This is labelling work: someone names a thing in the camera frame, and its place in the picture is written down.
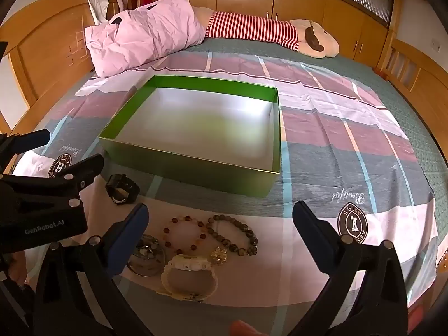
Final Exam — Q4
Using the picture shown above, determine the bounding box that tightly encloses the pink and grey checked sheet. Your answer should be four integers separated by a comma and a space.
12, 51, 440, 336

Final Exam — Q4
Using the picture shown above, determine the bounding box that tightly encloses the wooden footboard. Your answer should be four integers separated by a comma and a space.
376, 31, 448, 113

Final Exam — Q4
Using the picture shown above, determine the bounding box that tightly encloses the pink pillow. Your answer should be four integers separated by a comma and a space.
84, 0, 206, 78

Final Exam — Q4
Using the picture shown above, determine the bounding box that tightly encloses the plush toy in striped shirt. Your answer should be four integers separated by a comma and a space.
194, 7, 340, 58

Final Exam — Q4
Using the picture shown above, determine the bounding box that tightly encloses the person's left hand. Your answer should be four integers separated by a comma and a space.
6, 250, 28, 289

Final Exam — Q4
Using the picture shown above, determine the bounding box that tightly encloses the black wristwatch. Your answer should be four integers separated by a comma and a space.
105, 173, 141, 205

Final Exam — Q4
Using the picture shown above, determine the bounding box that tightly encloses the gold pendant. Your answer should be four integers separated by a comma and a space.
210, 247, 231, 266

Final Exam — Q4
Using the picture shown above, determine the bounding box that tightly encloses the dark brown bead bracelet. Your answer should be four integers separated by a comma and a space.
206, 214, 259, 256

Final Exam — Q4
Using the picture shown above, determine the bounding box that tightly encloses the white wristwatch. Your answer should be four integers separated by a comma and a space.
160, 254, 218, 302

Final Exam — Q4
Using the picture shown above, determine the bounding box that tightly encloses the green cardboard box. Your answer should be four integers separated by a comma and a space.
99, 74, 281, 197

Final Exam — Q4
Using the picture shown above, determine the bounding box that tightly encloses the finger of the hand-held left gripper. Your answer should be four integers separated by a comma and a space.
0, 129, 52, 163
3, 154, 105, 208

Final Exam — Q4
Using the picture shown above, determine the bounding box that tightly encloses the wooden headboard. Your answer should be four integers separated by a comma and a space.
0, 0, 141, 148

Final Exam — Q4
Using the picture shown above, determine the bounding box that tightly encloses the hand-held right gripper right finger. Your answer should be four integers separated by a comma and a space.
292, 201, 410, 336

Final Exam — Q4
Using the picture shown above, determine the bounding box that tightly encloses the silver bangle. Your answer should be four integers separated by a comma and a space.
126, 234, 167, 278

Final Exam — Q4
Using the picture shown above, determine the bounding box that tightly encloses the amber and white bead bracelet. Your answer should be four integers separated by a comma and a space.
163, 215, 212, 256

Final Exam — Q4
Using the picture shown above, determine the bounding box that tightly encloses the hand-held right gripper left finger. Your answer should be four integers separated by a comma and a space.
33, 203, 155, 336

